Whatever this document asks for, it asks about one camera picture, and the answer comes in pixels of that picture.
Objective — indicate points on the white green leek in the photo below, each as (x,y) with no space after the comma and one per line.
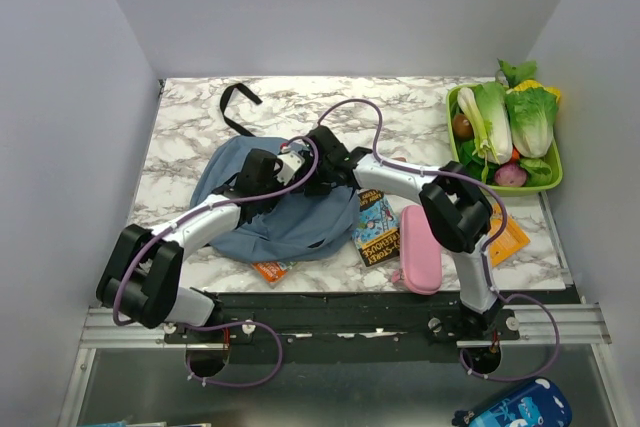
(468,106)

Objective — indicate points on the right napa cabbage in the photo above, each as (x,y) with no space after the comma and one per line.
(532,114)

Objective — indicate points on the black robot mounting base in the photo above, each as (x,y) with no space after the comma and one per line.
(340,329)

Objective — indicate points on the purple red onion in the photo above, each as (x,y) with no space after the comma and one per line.
(510,175)

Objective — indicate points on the blue student backpack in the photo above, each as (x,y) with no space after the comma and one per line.
(298,228)

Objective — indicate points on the orange storey treehouse book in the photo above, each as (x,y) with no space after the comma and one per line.
(273,272)

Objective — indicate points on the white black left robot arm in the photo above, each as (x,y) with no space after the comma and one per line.
(141,280)

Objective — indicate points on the black storey treehouse book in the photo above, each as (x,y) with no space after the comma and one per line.
(377,234)

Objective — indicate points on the aluminium rail frame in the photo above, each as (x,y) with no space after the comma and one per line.
(527,325)

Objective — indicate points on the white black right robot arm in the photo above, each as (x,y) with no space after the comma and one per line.
(457,211)

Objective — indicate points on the brown mushroom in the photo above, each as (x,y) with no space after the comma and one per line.
(462,128)

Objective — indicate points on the blue shark pencil case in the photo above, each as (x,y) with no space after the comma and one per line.
(537,402)

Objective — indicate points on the napa cabbage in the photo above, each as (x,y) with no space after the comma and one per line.
(532,114)
(490,100)

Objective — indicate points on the orange carrot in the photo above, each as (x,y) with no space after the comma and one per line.
(515,153)

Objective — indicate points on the green leafy lettuce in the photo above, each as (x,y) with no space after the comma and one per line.
(516,74)

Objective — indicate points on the green plastic vegetable basket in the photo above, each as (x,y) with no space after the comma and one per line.
(544,173)

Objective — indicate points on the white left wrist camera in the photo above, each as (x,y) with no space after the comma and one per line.
(288,164)

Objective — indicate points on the yellow corn cob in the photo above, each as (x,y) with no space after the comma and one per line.
(533,84)

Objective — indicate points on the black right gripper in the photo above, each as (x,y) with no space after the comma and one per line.
(317,190)

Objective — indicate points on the orange notebook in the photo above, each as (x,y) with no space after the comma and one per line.
(512,240)

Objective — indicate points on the pink pencil case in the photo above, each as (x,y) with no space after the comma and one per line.
(420,260)

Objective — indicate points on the left napa cabbage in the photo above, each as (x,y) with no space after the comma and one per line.
(490,100)

